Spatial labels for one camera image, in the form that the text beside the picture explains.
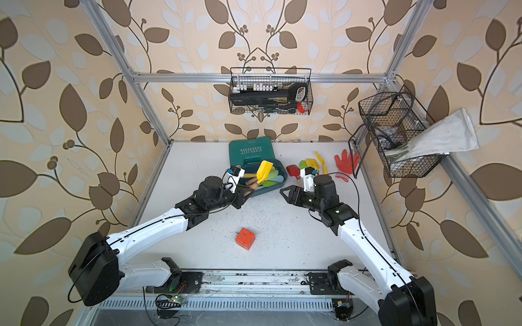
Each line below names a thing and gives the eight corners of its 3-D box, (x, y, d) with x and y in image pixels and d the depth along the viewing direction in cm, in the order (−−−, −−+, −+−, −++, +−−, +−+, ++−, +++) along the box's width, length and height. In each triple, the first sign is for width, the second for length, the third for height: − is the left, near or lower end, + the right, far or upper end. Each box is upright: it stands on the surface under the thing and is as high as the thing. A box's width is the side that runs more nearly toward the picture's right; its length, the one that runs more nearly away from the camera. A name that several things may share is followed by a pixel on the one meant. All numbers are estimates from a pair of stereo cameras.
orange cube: (236, 243, 86) (234, 239, 81) (244, 231, 89) (242, 226, 85) (248, 251, 84) (247, 247, 79) (255, 238, 87) (255, 234, 83)
